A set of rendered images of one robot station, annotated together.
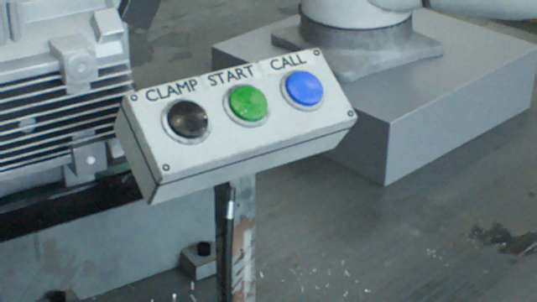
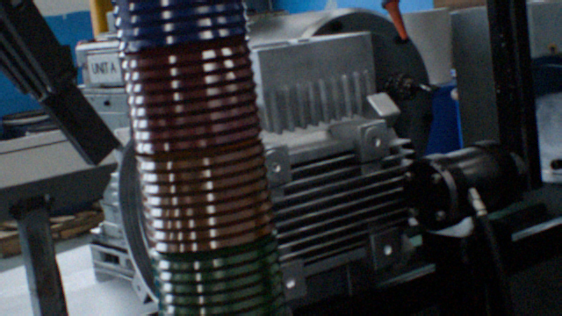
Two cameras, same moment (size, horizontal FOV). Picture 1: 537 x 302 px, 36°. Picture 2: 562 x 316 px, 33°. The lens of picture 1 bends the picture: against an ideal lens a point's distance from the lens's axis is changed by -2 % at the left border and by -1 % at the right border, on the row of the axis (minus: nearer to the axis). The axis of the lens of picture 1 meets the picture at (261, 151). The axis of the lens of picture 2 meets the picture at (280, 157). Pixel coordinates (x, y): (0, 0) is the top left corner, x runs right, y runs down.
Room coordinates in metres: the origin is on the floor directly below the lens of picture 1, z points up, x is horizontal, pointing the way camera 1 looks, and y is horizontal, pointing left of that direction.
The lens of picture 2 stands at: (1.52, 0.22, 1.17)
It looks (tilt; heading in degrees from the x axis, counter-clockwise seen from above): 9 degrees down; 177
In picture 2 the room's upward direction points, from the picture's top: 8 degrees counter-clockwise
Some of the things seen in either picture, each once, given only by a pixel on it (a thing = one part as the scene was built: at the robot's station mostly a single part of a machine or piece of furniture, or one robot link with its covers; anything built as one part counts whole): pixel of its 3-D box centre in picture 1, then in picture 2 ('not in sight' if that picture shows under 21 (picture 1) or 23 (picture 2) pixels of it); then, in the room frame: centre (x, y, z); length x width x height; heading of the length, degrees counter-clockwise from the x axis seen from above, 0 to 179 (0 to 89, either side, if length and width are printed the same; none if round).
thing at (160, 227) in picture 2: not in sight; (205, 189); (1.08, 0.21, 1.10); 0.06 x 0.06 x 0.04
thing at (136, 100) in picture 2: not in sight; (191, 92); (1.08, 0.21, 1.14); 0.06 x 0.06 x 0.04
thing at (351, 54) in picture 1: (347, 23); not in sight; (1.12, -0.12, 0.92); 0.22 x 0.18 x 0.06; 31
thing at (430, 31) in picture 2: not in sight; (416, 48); (-1.66, 0.90, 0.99); 0.24 x 0.22 x 0.24; 43
